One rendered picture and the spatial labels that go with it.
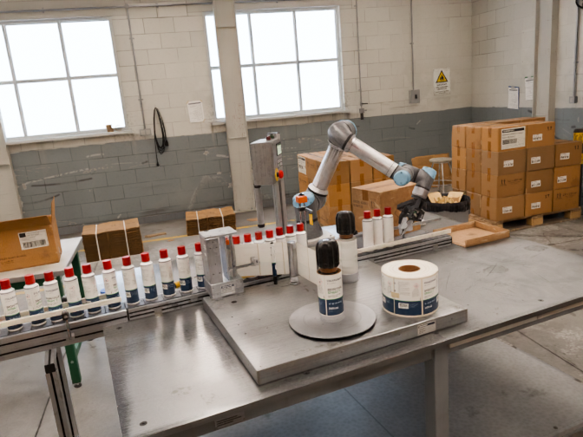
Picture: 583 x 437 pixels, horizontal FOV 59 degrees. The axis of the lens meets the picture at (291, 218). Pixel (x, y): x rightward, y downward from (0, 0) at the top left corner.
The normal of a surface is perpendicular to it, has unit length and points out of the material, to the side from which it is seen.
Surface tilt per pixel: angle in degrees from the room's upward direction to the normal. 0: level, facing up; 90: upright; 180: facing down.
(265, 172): 90
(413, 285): 90
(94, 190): 90
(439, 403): 90
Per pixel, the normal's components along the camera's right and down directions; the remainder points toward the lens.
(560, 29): -0.96, 0.14
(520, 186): 0.33, 0.19
